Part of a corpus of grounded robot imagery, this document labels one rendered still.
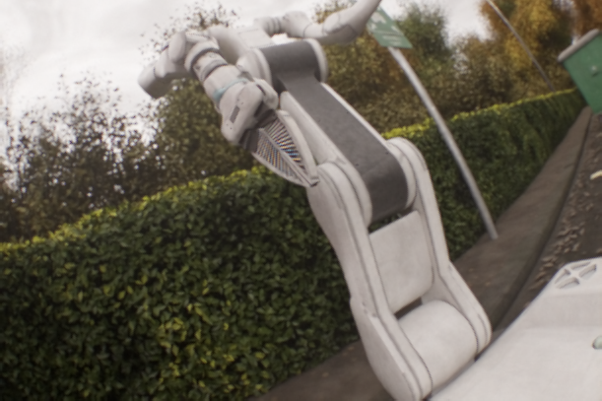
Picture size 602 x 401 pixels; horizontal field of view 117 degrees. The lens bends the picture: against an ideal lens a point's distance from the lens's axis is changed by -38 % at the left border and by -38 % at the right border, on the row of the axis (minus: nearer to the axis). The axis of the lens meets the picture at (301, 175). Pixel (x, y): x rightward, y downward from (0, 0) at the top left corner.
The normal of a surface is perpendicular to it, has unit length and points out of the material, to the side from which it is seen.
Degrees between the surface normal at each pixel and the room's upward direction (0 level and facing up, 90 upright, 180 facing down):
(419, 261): 107
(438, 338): 58
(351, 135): 65
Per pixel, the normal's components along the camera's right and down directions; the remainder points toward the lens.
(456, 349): 0.16, -0.43
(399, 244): 0.31, -0.04
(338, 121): 0.01, -0.66
